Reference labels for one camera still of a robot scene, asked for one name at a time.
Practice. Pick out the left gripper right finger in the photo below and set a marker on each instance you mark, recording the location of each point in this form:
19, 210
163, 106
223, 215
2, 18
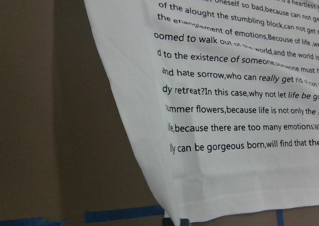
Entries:
185, 222

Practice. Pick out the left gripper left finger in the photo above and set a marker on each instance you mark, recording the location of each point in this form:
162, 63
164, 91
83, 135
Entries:
167, 222

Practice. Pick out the white long-sleeve printed shirt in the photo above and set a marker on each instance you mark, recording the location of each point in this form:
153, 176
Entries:
219, 100

